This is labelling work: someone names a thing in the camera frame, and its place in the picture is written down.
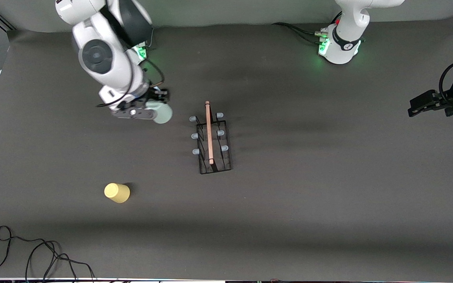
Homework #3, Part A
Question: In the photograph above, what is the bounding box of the pale green plastic cup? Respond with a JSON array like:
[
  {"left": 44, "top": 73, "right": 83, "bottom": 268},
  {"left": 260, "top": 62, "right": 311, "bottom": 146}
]
[{"left": 148, "top": 100, "right": 173, "bottom": 124}]

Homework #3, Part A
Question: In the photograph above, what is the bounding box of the black wire cup holder rack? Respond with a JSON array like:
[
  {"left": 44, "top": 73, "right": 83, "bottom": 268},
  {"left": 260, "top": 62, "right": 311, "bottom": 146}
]
[{"left": 189, "top": 101, "right": 233, "bottom": 175}]

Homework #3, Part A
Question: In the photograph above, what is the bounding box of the yellow plastic cup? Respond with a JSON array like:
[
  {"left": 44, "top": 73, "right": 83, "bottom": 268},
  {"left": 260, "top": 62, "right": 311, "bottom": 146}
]
[{"left": 104, "top": 183, "right": 131, "bottom": 204}]

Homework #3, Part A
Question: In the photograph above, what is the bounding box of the dark grey table mat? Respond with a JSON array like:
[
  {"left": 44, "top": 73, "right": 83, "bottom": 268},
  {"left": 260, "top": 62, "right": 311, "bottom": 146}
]
[{"left": 0, "top": 14, "right": 453, "bottom": 280}]

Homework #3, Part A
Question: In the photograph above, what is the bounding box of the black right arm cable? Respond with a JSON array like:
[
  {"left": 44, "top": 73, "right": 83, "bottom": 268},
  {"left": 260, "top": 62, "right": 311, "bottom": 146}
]
[{"left": 96, "top": 59, "right": 166, "bottom": 109}]

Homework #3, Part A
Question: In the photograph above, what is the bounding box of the black left base cable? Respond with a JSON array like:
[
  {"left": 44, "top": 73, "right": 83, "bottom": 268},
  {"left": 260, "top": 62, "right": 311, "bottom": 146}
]
[{"left": 272, "top": 22, "right": 327, "bottom": 44}]

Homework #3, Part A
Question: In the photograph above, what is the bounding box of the loose black cable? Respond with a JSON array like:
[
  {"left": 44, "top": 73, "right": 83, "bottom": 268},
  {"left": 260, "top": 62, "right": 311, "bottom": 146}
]
[{"left": 0, "top": 225, "right": 97, "bottom": 283}]

